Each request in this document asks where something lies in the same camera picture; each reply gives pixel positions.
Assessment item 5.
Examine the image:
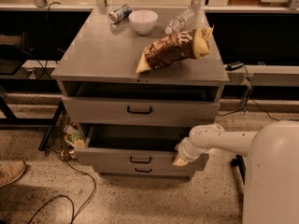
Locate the black power adapter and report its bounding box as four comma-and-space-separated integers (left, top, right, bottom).
226, 62, 244, 71

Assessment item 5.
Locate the wire basket with trash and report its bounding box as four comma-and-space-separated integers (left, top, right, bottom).
49, 113, 85, 161

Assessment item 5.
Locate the grey bottom drawer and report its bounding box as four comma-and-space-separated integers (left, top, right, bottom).
93, 165, 195, 178

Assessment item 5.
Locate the brown yellow chip bag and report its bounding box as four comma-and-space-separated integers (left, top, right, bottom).
135, 27, 213, 74

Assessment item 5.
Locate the grey top drawer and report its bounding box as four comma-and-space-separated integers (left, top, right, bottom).
63, 97, 219, 127

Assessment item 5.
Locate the grey drawer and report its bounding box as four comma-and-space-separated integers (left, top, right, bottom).
93, 165, 195, 178
63, 97, 219, 127
75, 124, 209, 172

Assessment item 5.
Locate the grey metal drawer cabinet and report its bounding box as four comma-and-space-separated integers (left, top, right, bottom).
50, 6, 231, 181

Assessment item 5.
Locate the clear plastic water bottle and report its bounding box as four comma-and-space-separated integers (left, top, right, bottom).
164, 8, 195, 35

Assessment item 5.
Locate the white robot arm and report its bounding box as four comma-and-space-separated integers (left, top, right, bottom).
173, 120, 299, 224

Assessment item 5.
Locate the black metal stand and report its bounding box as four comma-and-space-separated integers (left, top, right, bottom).
231, 155, 246, 182

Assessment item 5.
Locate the silver blue soda can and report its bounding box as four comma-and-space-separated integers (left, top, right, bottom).
108, 5, 132, 24

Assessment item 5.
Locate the white bowl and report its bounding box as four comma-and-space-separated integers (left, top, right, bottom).
129, 10, 158, 35

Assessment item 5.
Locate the black table leg frame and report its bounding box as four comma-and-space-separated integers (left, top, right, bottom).
0, 97, 64, 151

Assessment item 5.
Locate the black floor cable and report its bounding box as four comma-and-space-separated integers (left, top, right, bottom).
27, 159, 97, 224

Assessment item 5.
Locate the tan shoe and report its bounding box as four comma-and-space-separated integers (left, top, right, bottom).
0, 161, 26, 187

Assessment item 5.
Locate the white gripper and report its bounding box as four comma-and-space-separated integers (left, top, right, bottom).
173, 137, 203, 167

